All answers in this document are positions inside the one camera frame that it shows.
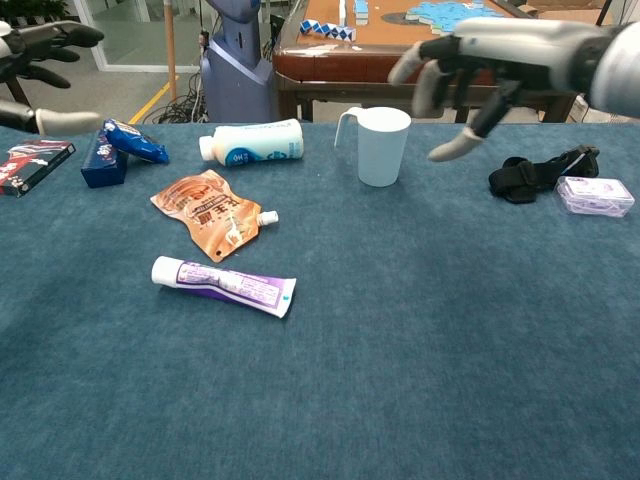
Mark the white plastic crate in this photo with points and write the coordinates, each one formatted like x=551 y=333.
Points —
x=582 y=112

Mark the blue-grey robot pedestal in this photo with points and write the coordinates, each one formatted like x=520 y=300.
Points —
x=235 y=75

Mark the black and red flat box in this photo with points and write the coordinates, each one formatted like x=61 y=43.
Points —
x=30 y=165

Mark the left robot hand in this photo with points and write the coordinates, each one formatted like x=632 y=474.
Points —
x=40 y=42

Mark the orange spout pouch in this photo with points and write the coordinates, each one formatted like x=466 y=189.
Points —
x=210 y=210

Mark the small stack of blue tiles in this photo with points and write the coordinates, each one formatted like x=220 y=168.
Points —
x=361 y=10

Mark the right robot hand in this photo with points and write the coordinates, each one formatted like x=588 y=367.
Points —
x=525 y=50

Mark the purple white toothpaste tube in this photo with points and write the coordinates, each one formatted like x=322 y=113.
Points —
x=225 y=285

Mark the blue white snake puzzle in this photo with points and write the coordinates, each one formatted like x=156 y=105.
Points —
x=330 y=31

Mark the dark blue carton box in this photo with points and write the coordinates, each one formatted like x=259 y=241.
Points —
x=102 y=170

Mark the blue mahjong tile cluster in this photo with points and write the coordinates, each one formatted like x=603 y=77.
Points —
x=440 y=12

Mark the green potted plants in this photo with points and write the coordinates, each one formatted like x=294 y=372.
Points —
x=35 y=10

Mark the brown cardboard box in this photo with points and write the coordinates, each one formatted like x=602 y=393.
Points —
x=575 y=9

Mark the clear box of purple picks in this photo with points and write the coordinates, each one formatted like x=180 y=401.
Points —
x=595 y=197

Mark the brown wooden mahjong table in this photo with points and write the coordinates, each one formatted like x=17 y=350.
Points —
x=350 y=65

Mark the dark furniture leg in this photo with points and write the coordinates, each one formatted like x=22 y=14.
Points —
x=20 y=97

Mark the blue cookie packet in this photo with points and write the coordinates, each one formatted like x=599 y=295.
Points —
x=132 y=140

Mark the blue felt table cloth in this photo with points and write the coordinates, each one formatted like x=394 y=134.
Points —
x=320 y=390

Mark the wooden pole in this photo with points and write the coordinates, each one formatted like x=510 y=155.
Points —
x=170 y=50

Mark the white plastic bottle blue label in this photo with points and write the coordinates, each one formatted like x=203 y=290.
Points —
x=260 y=142

